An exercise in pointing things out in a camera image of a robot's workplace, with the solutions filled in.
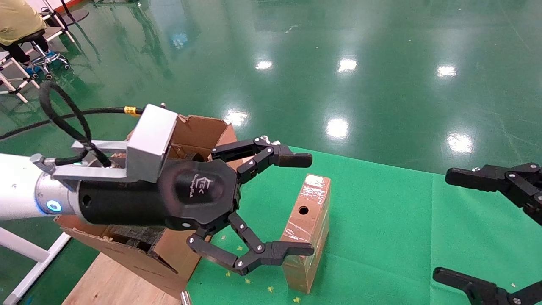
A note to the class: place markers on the large open cardboard carton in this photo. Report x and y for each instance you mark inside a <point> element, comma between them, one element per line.
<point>173,256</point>

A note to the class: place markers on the small taped cardboard box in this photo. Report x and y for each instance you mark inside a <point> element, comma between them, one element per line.
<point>309,224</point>

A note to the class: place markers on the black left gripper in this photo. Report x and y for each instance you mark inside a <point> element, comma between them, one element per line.
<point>139,203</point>

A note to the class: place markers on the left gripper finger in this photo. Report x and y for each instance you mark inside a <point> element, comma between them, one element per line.
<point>292,250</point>
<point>292,159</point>

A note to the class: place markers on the green table mat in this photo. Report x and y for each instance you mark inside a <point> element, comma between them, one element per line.
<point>381,233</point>

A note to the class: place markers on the black wheeled stool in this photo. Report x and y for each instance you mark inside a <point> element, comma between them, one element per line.
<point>44,60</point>

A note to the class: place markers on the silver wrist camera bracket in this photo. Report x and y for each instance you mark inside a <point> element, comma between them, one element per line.
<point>150,140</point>

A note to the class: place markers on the white tube frame desk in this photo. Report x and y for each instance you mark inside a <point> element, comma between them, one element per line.
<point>59,19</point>

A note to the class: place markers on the white tube table frame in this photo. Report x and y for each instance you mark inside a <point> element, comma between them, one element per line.
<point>25,248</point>

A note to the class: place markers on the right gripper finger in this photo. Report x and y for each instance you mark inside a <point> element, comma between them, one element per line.
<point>508,180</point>
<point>478,290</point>

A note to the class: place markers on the person in yellow jacket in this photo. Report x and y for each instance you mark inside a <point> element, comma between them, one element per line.
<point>17,17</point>

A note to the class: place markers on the metal table clamp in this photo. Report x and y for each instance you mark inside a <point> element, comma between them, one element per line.
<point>186,298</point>

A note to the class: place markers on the small white tube stand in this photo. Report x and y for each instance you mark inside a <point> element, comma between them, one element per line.
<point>19,72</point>

